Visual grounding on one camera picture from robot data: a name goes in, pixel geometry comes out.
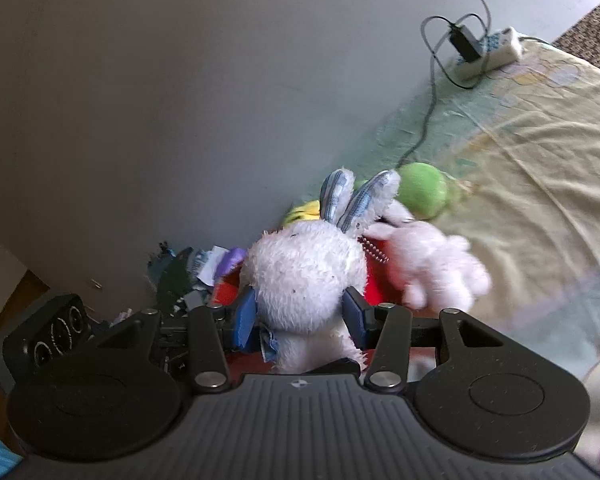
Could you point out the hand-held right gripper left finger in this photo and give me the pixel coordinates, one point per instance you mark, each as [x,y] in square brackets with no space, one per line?
[245,320]

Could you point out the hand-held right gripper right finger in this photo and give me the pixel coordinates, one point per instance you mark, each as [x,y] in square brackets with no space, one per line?
[355,320]

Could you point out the red cardboard box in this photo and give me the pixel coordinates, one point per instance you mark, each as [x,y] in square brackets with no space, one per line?
[380,285]

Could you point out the white plush rabbit blue ears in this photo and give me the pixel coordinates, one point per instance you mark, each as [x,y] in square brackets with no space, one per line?
[300,280]

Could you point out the white plush toy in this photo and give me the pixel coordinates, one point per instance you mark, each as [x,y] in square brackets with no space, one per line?
[430,260]

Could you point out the yellow plush cat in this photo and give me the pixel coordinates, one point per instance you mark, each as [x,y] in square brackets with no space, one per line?
[302,211]

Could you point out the green plush toy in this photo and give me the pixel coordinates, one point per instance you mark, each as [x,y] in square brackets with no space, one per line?
[422,190]

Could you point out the purple tissue packet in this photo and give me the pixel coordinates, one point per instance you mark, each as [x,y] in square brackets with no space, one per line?
[232,260]

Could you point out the printed bedsheet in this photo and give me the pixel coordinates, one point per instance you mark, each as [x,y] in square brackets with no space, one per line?
[530,185]

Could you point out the black charger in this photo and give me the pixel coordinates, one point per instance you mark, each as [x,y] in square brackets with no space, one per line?
[467,42]

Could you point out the white power strip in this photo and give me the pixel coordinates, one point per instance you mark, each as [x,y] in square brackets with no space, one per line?
[500,47]

